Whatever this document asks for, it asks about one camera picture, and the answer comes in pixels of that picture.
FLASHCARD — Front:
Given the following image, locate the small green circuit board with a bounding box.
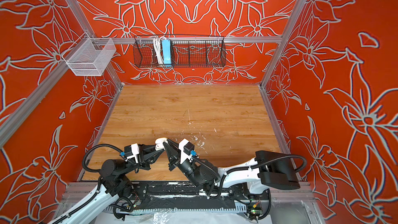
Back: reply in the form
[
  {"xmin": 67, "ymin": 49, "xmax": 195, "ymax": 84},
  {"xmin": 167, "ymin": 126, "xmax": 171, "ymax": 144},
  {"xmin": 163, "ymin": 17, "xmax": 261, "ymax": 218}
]
[{"xmin": 247, "ymin": 203, "xmax": 263, "ymax": 220}]

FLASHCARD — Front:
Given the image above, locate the black wire wall basket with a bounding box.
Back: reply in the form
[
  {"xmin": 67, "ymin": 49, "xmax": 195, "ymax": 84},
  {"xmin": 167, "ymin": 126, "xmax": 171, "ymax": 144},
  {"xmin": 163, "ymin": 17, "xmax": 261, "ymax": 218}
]
[{"xmin": 133, "ymin": 34, "xmax": 227, "ymax": 68}]

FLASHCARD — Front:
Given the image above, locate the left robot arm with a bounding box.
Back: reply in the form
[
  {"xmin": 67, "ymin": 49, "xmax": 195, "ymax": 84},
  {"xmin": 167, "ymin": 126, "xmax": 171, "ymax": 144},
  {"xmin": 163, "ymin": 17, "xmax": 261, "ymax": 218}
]
[{"xmin": 50, "ymin": 144, "xmax": 164, "ymax": 224}]

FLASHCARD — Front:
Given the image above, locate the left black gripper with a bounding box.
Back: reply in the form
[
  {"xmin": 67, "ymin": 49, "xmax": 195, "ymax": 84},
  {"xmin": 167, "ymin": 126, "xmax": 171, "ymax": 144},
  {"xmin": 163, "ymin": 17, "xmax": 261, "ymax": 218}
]
[{"xmin": 121, "ymin": 145, "xmax": 162, "ymax": 177}]

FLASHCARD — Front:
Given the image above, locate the white earbud charging case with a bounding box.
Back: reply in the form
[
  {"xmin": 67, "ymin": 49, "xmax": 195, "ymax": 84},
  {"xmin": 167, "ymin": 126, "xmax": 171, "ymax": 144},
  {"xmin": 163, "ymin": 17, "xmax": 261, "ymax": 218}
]
[{"xmin": 155, "ymin": 138, "xmax": 169, "ymax": 150}]

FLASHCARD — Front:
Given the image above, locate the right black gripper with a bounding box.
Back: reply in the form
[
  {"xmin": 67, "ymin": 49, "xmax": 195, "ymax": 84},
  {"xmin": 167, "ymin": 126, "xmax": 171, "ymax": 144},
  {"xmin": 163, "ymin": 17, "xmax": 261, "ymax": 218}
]
[{"xmin": 164, "ymin": 138, "xmax": 204, "ymax": 190}]

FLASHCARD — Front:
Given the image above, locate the blue box in basket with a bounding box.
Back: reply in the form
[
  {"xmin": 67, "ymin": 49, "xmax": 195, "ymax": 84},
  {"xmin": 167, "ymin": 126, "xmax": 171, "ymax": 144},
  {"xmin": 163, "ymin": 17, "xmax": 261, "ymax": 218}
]
[{"xmin": 162, "ymin": 39, "xmax": 172, "ymax": 66}]

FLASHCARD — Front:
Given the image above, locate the clear plastic wall bin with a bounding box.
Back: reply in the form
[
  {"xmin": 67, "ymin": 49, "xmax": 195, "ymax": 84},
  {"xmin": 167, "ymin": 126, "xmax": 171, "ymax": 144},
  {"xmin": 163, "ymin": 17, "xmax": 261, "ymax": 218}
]
[{"xmin": 61, "ymin": 33, "xmax": 116, "ymax": 76}]

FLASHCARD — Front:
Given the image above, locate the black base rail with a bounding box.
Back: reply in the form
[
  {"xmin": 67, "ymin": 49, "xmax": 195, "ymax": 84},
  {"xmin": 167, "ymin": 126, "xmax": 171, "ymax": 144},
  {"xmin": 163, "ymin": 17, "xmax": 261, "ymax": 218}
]
[{"xmin": 130, "ymin": 181, "xmax": 269, "ymax": 215}]

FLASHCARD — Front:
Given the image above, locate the white cable in basket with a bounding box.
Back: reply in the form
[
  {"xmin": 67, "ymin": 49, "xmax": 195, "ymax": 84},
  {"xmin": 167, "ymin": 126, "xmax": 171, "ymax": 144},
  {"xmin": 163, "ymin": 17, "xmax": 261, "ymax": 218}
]
[{"xmin": 153, "ymin": 37, "xmax": 164, "ymax": 65}]

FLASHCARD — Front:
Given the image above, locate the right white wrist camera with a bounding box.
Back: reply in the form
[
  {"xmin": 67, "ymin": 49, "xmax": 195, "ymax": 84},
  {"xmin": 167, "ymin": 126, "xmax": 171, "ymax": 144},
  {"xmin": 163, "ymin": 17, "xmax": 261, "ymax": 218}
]
[{"xmin": 178, "ymin": 139, "xmax": 197, "ymax": 164}]

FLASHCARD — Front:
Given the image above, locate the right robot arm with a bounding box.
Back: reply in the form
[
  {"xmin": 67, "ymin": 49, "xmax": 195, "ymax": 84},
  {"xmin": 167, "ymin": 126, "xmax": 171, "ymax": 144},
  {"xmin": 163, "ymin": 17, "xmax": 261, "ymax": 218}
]
[{"xmin": 155, "ymin": 138, "xmax": 307, "ymax": 199}]

